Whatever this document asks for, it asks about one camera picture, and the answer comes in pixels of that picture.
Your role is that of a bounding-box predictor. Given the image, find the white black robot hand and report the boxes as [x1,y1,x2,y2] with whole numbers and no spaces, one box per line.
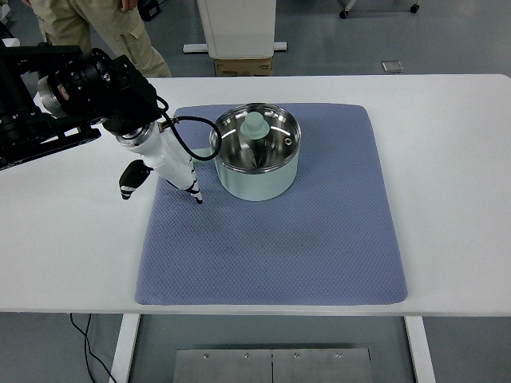
[117,122,203,203]

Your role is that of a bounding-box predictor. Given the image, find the green pot with handle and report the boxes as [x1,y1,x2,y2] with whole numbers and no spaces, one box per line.
[214,103,301,201]

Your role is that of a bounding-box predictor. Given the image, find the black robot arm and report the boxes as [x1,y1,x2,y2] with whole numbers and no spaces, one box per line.
[1,44,168,169]

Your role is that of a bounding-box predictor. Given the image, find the cardboard box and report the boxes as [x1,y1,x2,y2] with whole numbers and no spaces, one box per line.
[213,57,273,77]

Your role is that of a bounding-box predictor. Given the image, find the person in beige trousers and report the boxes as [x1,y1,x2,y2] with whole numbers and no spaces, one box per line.
[23,0,172,78]

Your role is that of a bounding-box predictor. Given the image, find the blue textured table mat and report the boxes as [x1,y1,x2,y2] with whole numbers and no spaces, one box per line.
[135,104,407,306]

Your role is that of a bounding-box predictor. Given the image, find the chair caster base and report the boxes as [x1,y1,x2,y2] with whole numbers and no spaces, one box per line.
[339,0,424,20]

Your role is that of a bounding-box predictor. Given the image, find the grey floor socket plate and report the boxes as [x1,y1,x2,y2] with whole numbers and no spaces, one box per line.
[381,60,404,74]

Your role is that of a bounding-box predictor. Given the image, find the black robot hand cable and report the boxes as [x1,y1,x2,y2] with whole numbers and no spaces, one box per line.
[155,95,223,162]

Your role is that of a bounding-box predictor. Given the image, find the white cabinet pedestal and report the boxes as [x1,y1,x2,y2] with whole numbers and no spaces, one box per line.
[183,0,287,59]

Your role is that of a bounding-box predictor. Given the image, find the black floor cable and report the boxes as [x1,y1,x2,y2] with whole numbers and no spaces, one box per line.
[69,313,117,383]

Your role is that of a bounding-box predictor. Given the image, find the white table frame legs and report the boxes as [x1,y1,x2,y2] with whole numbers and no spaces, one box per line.
[109,314,437,382]

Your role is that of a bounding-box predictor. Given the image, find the grey metal base plate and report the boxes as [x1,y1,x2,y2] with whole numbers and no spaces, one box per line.
[173,348,374,382]

